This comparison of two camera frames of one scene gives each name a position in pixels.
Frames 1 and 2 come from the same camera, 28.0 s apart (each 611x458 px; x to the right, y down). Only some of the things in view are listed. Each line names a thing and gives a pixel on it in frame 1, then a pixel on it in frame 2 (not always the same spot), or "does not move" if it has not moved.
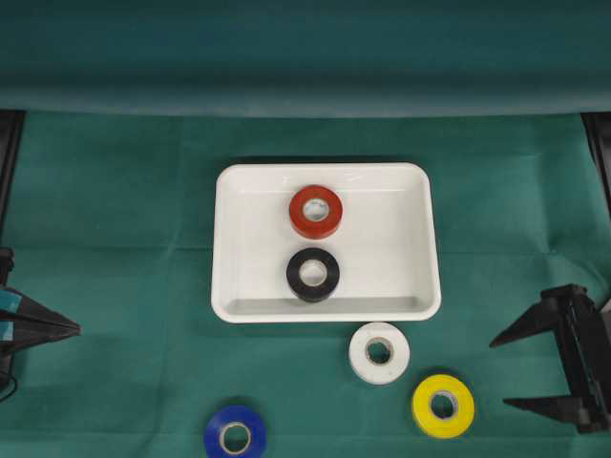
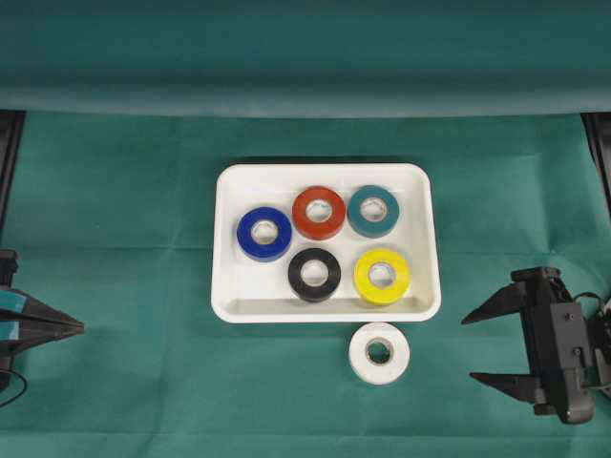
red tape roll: x=316 y=229 does not move
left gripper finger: x=14 y=339 does not move
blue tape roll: x=235 y=415 to x=263 y=252
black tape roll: x=312 y=293 does not move
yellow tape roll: x=463 y=405 to x=382 y=277
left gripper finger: x=14 y=305 does not move
